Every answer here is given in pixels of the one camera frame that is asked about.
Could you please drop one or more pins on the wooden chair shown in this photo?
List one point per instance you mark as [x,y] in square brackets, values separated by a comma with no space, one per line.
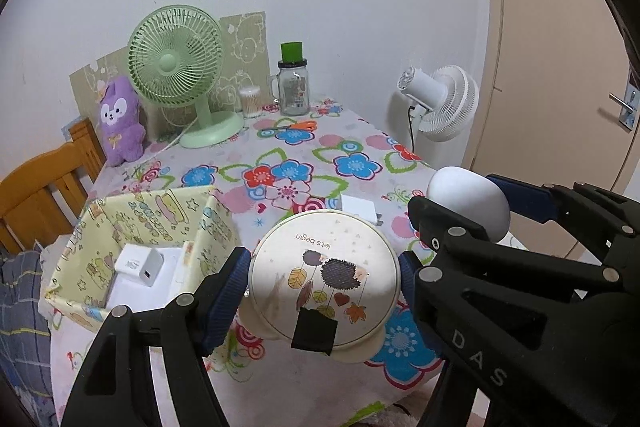
[45,187]

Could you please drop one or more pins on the round tin with hedgehog print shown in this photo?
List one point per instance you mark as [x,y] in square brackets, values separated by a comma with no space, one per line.
[320,247]

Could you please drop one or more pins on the beige printed board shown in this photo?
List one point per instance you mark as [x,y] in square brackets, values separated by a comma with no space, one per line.
[245,52]

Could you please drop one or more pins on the yellow printed box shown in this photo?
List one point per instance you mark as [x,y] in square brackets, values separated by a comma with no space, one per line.
[165,207]

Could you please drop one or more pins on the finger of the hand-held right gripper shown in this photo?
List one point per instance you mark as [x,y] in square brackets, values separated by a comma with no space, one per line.
[475,257]
[525,199]

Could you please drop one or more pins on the glass jar with green lid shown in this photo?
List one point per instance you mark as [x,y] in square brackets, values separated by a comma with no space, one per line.
[292,92]

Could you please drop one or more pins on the small white charger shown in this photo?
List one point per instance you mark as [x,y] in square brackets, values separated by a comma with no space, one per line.
[135,262]

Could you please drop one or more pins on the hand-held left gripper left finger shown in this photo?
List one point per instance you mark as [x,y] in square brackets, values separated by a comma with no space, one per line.
[225,302]

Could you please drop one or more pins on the beige door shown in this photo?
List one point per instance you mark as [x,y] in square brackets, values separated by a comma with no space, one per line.
[550,57]

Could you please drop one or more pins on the blue plaid bedding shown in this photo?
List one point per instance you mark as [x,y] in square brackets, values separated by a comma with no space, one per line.
[25,307]

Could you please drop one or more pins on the purple plush toy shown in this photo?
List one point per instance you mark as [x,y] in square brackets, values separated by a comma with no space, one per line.
[117,127]

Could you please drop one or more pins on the green desk fan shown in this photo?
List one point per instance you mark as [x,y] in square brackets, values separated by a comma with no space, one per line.
[167,62]

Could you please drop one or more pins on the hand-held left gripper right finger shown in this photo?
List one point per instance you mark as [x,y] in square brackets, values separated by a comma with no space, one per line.
[409,274]

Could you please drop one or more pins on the white standing fan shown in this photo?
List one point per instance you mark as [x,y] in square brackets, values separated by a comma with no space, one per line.
[450,107]

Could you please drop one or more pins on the cotton swab container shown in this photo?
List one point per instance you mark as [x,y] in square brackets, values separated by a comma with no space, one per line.
[250,104]

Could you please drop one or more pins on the white oval case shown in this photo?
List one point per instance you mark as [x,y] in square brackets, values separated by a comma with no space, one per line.
[465,197]

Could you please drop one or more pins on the large white charger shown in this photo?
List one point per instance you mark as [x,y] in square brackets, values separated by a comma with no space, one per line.
[357,207]

